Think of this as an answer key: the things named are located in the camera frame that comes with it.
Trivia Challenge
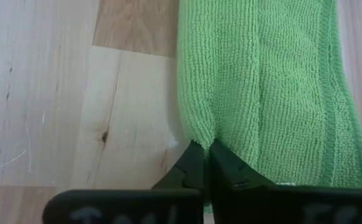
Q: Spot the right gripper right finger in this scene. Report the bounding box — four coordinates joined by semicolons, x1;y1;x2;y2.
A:
208;139;362;224

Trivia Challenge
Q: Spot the green microfiber towel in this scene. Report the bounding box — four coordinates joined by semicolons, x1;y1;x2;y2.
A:
176;0;362;190

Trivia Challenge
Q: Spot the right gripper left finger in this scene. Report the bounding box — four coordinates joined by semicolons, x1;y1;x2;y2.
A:
42;139;207;224

